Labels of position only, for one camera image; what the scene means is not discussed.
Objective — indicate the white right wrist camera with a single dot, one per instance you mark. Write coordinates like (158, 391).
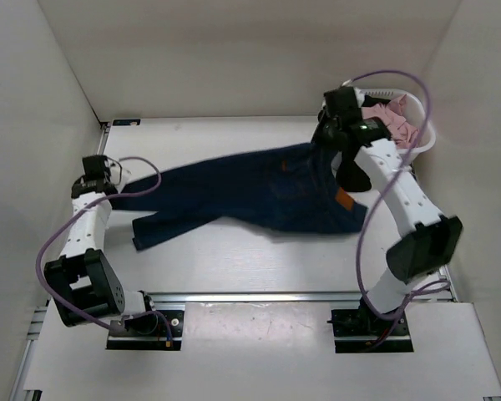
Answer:
(360, 96)

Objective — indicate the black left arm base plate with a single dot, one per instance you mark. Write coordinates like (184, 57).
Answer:
(150, 333)

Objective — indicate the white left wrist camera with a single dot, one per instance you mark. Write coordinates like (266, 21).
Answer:
(118, 174)

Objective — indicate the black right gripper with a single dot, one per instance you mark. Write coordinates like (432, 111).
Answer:
(318, 134)

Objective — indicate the black garment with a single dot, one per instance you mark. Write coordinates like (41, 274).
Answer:
(349, 176)

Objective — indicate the dark blue denim trousers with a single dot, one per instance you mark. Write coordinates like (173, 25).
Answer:
(289, 189)

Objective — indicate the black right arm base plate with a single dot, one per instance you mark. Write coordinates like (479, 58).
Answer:
(359, 331)

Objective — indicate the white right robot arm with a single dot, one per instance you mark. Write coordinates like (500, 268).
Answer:
(428, 238)

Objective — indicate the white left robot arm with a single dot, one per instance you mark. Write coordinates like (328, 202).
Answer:
(71, 265)

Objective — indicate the pink garment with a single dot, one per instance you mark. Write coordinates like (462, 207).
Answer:
(392, 114)

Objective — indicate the white laundry basket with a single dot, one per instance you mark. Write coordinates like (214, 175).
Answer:
(415, 115)

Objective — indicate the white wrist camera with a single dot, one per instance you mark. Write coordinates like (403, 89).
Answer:
(360, 96)
(118, 174)

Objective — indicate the aluminium right side rail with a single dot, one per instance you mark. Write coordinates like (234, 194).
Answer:
(447, 294)

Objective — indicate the aluminium table edge rail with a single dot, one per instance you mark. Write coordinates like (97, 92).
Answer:
(250, 297)

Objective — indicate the small blue label sticker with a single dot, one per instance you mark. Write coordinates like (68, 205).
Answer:
(126, 122)

